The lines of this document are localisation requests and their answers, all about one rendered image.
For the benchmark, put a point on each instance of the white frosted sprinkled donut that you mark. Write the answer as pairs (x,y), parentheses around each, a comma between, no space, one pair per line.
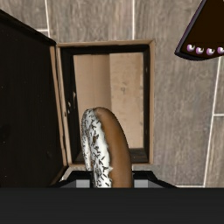
(112,148)

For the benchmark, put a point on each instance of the chocolate cake wedge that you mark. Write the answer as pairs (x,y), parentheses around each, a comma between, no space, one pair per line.
(204,32)

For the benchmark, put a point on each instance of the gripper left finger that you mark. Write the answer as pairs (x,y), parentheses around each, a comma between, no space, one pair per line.
(79,178)

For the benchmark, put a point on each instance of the dark wooden box lid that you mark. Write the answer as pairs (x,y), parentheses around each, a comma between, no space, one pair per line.
(27,110)

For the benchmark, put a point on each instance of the wooden box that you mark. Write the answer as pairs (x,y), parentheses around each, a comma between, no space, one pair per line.
(125,99)

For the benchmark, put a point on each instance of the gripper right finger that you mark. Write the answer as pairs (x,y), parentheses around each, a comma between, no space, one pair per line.
(145,178)

